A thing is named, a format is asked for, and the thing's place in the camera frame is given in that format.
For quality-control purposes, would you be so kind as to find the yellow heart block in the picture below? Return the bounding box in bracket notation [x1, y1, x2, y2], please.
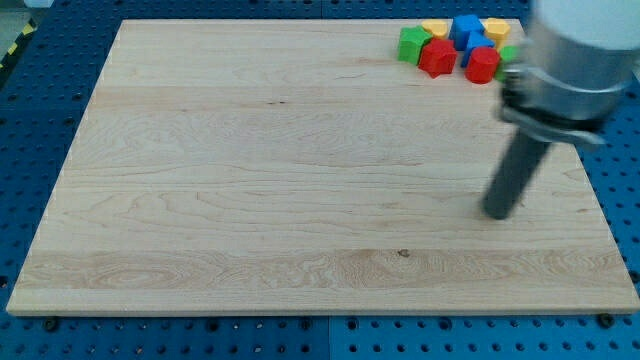
[421, 19, 449, 39]

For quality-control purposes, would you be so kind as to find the blue cube block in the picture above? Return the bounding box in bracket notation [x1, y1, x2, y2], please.
[448, 14, 485, 51]

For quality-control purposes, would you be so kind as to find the green circle block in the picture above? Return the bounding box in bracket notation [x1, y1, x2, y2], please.
[494, 45, 519, 82]

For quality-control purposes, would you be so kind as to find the light wooden board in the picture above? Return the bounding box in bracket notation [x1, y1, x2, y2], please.
[7, 20, 639, 317]

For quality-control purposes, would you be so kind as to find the green star block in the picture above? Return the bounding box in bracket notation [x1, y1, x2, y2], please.
[397, 26, 433, 65]

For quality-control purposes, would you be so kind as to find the red star block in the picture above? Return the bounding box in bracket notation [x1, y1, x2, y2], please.
[417, 38, 458, 78]

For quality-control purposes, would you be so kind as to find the red hexagon block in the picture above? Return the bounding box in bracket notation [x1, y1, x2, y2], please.
[465, 47, 500, 84]

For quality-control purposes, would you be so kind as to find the blue triangular block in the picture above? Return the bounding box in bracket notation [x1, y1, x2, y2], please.
[460, 32, 495, 68]

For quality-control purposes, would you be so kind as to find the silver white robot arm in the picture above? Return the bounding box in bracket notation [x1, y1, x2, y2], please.
[499, 0, 639, 149]

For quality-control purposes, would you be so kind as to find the yellow pentagon block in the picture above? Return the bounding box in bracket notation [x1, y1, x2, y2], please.
[483, 18, 511, 50]

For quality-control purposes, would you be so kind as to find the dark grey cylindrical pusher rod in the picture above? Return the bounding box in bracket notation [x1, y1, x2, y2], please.
[482, 130, 551, 220]

